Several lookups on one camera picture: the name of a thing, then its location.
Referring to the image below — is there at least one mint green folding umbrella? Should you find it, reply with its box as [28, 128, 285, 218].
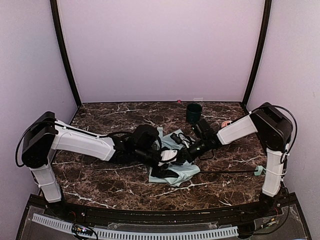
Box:
[148, 127, 266, 188]

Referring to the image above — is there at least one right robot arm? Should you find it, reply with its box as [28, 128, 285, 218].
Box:
[177, 102, 298, 198]

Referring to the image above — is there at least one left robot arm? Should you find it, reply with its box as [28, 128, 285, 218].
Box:
[15, 111, 178, 204]

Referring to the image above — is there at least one black cylindrical cup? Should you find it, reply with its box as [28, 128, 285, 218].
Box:
[186, 103, 203, 124]

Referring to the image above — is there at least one red white patterned bowl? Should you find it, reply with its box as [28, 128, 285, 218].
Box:
[221, 120, 232, 128]

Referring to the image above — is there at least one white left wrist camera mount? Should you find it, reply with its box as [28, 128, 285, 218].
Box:
[158, 149, 179, 167]

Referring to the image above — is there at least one black curved front rail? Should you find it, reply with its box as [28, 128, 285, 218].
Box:
[38, 197, 284, 226]

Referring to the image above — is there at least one grey slotted cable duct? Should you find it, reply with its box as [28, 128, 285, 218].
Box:
[31, 213, 239, 240]

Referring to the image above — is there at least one right black frame post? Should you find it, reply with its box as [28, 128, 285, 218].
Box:
[241, 0, 272, 108]

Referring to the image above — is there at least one black frame post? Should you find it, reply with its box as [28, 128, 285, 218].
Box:
[49, 0, 82, 108]
[241, 0, 272, 108]

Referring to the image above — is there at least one left black frame post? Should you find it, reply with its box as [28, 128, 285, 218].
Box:
[49, 0, 82, 108]

